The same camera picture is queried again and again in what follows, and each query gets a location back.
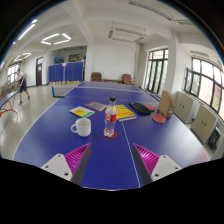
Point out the clear bottle with red label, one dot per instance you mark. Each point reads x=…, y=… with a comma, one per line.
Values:
x=110, y=116

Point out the blue table with red legs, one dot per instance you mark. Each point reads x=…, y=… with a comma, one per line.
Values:
x=7, y=98

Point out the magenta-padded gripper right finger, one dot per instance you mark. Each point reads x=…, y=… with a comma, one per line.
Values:
x=148, y=160

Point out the dark brown door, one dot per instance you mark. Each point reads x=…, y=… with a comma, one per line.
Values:
x=39, y=71

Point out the blue partition screen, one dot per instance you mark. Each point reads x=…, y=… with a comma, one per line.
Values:
x=66, y=71

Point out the table tennis net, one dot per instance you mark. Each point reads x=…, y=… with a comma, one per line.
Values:
x=63, y=91

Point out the tall black-framed glass door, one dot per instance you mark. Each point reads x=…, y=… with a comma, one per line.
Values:
x=156, y=71

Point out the brown cardboard box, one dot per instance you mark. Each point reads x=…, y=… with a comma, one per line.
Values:
x=165, y=104

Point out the ceiling lights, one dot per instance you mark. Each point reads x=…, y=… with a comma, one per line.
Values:
x=50, y=36

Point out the book shelf unit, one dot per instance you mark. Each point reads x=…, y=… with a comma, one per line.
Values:
x=6, y=90

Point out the grey patterned book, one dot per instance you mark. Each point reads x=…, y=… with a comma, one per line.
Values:
x=96, y=106

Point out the black paddle case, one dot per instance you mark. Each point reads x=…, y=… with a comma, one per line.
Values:
x=139, y=108

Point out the large black-framed window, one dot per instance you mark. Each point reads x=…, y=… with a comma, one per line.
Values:
x=205, y=85

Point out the white ceramic mug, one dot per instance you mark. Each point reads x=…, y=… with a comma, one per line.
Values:
x=83, y=127

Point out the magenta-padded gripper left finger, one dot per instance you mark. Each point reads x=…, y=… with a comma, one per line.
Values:
x=76, y=160

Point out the red table tennis paddle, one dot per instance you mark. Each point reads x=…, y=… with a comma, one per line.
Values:
x=159, y=118
x=150, y=107

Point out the ceiling air conditioner unit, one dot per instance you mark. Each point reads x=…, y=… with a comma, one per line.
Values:
x=126, y=35

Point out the small bright window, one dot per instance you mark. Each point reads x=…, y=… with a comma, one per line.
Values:
x=12, y=72

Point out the beige cabinet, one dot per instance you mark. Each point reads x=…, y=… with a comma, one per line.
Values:
x=184, y=106
x=203, y=124

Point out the brown armchair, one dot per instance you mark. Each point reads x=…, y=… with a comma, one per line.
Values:
x=96, y=77
x=126, y=79

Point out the person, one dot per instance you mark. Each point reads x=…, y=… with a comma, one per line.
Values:
x=22, y=85

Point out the large yellow book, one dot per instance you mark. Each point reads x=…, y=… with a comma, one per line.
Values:
x=126, y=112

